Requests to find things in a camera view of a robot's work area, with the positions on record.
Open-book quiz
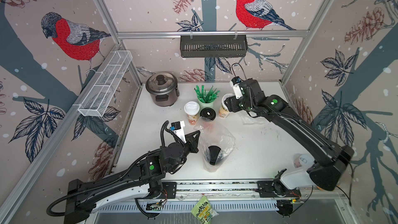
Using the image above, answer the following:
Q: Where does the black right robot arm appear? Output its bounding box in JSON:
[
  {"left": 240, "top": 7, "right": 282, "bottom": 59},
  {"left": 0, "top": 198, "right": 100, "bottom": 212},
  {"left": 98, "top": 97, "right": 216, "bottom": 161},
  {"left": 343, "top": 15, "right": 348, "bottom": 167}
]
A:
[{"left": 224, "top": 77, "right": 354, "bottom": 197}]

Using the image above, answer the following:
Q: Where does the silver rice cooker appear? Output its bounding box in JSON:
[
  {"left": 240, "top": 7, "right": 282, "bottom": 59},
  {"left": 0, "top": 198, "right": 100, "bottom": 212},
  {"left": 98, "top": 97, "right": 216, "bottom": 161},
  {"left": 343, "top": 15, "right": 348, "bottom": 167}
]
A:
[{"left": 146, "top": 72, "right": 179, "bottom": 107}]

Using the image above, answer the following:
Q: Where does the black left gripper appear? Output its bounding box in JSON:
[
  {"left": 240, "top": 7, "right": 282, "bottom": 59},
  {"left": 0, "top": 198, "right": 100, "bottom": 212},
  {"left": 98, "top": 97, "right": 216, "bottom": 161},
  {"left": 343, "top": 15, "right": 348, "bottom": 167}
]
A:
[{"left": 168, "top": 130, "right": 201, "bottom": 174}]

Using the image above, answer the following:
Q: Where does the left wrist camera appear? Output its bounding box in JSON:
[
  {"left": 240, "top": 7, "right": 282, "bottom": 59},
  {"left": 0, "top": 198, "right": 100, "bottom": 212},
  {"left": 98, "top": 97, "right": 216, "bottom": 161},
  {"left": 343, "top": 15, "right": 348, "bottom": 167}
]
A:
[{"left": 170, "top": 121, "right": 186, "bottom": 144}]

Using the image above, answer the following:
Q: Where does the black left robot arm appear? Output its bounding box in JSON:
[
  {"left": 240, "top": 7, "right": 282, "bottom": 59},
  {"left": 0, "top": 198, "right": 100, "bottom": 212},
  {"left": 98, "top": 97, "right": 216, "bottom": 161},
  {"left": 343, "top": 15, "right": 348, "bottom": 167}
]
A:
[{"left": 46, "top": 121, "right": 201, "bottom": 224}]

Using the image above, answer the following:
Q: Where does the white wire mesh shelf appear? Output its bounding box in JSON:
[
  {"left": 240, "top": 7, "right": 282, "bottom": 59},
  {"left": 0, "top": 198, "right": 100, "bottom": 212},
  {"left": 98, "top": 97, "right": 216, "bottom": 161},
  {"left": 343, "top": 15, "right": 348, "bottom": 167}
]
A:
[{"left": 78, "top": 50, "right": 132, "bottom": 117}]

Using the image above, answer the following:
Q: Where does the clear plastic carrier bag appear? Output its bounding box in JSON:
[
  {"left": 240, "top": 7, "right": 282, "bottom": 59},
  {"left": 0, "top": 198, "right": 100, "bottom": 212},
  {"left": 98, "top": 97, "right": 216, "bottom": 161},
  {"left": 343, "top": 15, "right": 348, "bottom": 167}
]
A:
[{"left": 194, "top": 117, "right": 236, "bottom": 173}]

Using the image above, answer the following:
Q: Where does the green straws bundle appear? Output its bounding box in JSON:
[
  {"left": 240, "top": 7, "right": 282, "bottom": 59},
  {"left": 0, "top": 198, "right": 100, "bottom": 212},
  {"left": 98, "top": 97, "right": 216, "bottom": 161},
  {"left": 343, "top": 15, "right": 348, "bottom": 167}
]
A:
[{"left": 194, "top": 85, "right": 220, "bottom": 102}]

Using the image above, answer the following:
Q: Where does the black lid red cup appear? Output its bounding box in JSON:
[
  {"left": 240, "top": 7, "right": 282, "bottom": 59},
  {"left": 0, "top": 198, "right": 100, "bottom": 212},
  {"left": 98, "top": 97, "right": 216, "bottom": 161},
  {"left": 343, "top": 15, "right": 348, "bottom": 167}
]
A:
[
  {"left": 199, "top": 107, "right": 216, "bottom": 122},
  {"left": 204, "top": 145, "right": 222, "bottom": 172}
]

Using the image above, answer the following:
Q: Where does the spare clear plastic bag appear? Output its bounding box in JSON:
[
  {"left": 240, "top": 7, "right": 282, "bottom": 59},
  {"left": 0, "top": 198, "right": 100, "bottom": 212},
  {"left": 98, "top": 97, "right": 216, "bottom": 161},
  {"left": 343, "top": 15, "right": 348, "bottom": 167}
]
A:
[{"left": 239, "top": 86, "right": 274, "bottom": 125}]

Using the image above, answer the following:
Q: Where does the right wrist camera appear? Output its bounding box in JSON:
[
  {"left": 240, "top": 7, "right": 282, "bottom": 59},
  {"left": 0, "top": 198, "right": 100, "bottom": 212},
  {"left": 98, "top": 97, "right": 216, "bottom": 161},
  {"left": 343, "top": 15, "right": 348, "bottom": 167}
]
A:
[{"left": 230, "top": 76, "right": 244, "bottom": 99}]

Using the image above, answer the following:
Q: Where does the green straw holder cup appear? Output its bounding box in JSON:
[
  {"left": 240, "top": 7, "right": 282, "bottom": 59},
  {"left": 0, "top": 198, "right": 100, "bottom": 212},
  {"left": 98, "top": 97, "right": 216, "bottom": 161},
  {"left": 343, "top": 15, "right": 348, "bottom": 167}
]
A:
[{"left": 198, "top": 98, "right": 215, "bottom": 110}]

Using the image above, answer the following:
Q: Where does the white lid cup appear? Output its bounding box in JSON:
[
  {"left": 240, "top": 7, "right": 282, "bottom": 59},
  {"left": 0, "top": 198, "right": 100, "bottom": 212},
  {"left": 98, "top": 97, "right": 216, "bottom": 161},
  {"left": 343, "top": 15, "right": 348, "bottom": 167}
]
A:
[
  {"left": 184, "top": 101, "right": 200, "bottom": 125},
  {"left": 219, "top": 93, "right": 235, "bottom": 119}
]

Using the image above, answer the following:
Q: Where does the black hanging wire basket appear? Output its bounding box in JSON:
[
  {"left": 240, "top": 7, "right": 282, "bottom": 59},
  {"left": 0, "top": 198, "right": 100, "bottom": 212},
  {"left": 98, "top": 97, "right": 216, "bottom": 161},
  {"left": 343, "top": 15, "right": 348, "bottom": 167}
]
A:
[{"left": 180, "top": 35, "right": 248, "bottom": 58}]

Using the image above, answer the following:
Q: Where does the green snack packet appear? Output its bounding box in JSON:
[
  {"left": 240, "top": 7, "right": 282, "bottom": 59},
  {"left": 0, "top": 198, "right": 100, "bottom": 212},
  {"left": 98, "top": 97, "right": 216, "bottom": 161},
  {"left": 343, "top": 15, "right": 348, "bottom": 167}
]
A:
[{"left": 191, "top": 195, "right": 219, "bottom": 224}]

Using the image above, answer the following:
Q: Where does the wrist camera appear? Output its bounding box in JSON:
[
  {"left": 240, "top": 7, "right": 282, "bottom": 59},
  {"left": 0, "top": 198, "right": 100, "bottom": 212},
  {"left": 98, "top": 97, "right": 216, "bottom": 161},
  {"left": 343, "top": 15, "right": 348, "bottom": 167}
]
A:
[
  {"left": 170, "top": 121, "right": 186, "bottom": 144},
  {"left": 230, "top": 76, "right": 244, "bottom": 99}
]

